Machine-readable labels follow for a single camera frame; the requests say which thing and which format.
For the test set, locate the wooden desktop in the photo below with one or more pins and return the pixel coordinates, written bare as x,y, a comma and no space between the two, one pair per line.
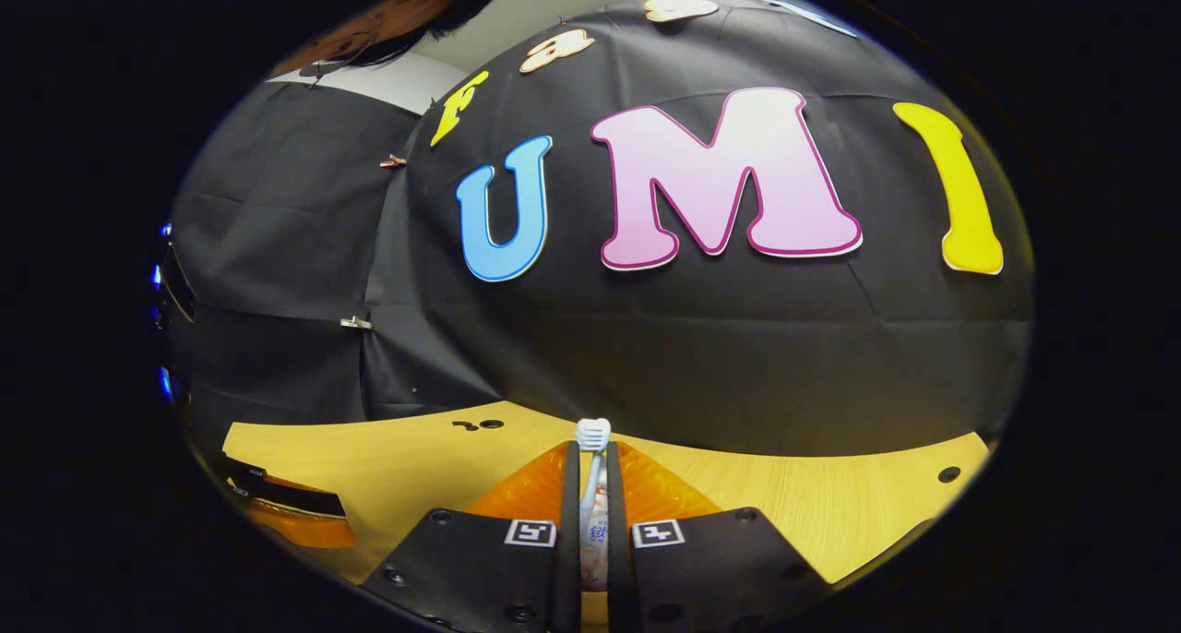
830,504

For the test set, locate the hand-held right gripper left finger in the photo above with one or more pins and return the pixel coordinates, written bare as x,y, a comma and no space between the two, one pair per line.
480,568

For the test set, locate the white cloth clip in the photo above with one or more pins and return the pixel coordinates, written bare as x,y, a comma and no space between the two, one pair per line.
355,323

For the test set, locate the red cloth clip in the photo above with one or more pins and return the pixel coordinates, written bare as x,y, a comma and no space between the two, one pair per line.
392,161

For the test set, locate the white toothbrush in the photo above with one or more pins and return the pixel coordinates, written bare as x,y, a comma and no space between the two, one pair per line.
593,435

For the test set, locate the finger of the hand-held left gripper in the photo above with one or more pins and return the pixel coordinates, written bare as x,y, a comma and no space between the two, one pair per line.
295,508

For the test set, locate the black backdrop cloth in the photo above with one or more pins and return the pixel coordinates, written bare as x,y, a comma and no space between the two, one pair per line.
692,356

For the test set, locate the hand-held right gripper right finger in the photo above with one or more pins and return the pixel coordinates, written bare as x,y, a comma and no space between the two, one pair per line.
720,578

